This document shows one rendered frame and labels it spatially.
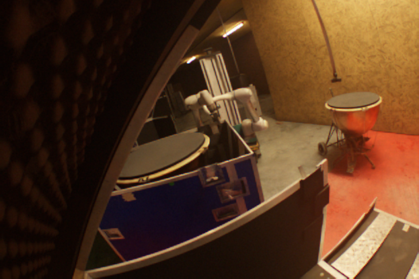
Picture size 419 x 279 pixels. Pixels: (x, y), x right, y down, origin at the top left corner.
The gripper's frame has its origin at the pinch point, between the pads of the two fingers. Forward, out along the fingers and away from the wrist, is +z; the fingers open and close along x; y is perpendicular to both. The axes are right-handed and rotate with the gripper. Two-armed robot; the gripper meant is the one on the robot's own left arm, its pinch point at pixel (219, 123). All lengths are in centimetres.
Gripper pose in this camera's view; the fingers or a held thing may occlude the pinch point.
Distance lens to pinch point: 196.2
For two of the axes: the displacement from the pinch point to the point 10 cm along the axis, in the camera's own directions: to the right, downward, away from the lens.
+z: 4.6, 8.7, 2.0
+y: -8.9, 4.6, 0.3
